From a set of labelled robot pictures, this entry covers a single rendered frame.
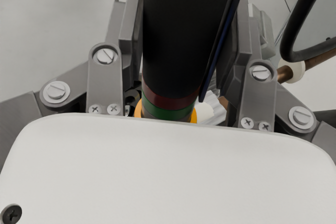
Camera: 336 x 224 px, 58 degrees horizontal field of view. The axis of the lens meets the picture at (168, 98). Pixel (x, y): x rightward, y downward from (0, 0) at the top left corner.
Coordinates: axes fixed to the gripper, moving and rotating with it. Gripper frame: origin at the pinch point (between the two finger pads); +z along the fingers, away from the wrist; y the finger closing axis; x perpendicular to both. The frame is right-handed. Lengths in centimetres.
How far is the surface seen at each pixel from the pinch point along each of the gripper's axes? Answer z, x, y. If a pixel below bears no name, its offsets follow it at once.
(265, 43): 32, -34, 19
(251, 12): 38, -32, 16
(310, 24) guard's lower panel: 104, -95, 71
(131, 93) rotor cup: 12.0, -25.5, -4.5
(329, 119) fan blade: 5.1, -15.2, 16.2
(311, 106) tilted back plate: 17.8, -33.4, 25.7
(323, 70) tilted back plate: 24.2, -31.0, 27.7
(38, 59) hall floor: 104, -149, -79
